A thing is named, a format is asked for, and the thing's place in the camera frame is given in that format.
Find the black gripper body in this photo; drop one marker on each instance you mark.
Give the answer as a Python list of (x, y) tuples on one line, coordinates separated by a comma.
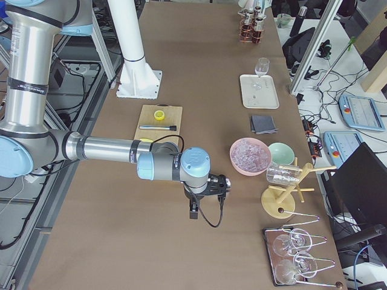
[(193, 199)]

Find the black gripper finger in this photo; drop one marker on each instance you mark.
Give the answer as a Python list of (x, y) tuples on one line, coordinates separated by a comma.
[(221, 199), (194, 205)]

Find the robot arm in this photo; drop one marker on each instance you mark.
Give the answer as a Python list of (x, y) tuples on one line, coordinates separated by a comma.
[(27, 144)]

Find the tea bottle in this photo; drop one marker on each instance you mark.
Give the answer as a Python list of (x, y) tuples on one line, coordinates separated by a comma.
[(258, 30), (249, 11)]

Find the pink bowl with ice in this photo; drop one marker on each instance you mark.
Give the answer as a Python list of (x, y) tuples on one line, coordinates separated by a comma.
[(250, 156)]

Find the wooden glass drying tree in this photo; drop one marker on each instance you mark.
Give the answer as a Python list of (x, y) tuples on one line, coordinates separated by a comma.
[(277, 200)]

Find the glass jar on tree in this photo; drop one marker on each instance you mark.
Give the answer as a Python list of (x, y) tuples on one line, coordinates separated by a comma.
[(283, 174)]

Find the green empty bowl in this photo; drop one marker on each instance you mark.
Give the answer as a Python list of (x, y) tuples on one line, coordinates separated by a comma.
[(281, 153)]

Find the grey folded cloth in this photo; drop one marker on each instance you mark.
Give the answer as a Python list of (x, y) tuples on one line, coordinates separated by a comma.
[(262, 124)]

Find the steel muddler black tip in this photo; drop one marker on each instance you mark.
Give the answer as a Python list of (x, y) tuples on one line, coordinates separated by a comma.
[(159, 128)]

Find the yellow plastic knife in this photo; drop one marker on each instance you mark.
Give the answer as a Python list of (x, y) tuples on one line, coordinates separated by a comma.
[(146, 140)]

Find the bamboo cutting board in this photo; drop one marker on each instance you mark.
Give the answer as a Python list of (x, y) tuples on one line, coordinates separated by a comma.
[(172, 117)]

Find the upside-down wine glass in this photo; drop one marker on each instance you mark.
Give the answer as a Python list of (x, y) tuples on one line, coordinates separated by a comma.
[(301, 267), (291, 242)]

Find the half lemon slice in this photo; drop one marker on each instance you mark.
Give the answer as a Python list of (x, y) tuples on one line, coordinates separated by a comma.
[(159, 115)]

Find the dark tray with glasses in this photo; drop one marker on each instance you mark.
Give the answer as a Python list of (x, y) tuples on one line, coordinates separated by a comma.
[(270, 234)]

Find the cream serving tray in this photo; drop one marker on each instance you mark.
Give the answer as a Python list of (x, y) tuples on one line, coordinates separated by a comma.
[(258, 92)]

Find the clear wine glass on tray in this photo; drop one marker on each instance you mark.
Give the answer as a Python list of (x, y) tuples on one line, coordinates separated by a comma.
[(262, 66)]

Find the blue teach pendant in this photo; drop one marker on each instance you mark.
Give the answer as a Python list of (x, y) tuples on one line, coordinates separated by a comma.
[(360, 113), (340, 145)]

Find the black monitor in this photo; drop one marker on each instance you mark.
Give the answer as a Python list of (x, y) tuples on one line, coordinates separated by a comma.
[(358, 187)]

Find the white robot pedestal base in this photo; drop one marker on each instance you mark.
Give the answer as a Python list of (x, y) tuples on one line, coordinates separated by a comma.
[(137, 79)]

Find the copper wire bottle basket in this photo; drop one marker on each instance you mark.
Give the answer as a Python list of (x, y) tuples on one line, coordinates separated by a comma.
[(246, 31)]

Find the aluminium frame post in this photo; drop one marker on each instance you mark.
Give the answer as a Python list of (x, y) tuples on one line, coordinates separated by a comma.
[(320, 31)]

